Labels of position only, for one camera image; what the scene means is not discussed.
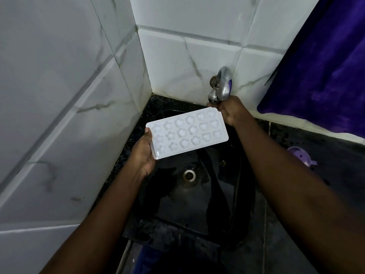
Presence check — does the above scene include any chrome wall tap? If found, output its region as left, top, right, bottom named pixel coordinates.
left=208, top=66, right=232, bottom=105

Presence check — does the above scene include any purple plastic cup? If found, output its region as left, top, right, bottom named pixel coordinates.
left=287, top=146, right=318, bottom=168

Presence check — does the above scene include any person's right hand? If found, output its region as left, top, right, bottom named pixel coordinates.
left=206, top=95, right=252, bottom=129

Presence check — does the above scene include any white ice cube tray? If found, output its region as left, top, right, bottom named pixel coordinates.
left=146, top=107, right=229, bottom=160

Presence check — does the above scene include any black sink basin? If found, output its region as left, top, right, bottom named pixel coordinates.
left=123, top=109, right=258, bottom=252

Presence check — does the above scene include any metal sink drain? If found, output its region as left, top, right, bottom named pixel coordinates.
left=182, top=168, right=196, bottom=183

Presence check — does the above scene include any person's right forearm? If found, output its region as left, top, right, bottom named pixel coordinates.
left=228, top=115, right=365, bottom=274

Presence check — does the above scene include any purple towel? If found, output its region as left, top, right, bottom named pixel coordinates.
left=257, top=0, right=365, bottom=139

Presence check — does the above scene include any person's left forearm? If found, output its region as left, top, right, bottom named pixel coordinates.
left=39, top=166, right=149, bottom=274

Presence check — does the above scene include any person's left hand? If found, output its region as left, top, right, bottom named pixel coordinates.
left=127, top=128, right=157, bottom=180

